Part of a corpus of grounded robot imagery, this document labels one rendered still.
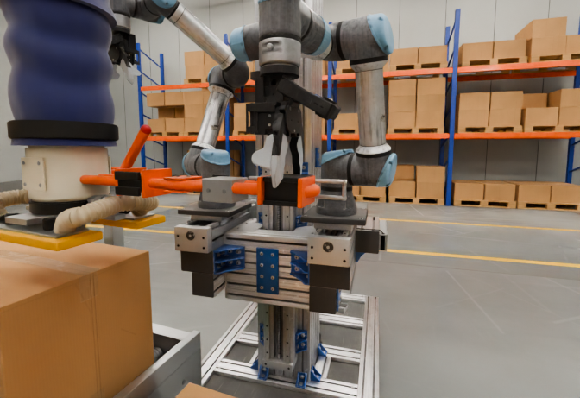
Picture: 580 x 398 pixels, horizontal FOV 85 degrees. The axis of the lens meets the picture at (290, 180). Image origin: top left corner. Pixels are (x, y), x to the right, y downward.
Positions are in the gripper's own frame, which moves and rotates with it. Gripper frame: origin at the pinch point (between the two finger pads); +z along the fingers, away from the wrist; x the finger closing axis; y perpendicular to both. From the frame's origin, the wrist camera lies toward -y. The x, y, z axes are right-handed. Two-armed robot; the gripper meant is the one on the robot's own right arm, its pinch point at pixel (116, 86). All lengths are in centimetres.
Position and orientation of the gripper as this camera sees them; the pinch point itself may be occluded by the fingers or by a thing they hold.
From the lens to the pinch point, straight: 133.9
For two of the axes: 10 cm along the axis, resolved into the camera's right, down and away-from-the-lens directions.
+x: -8.9, -0.5, 4.5
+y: 4.5, -0.9, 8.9
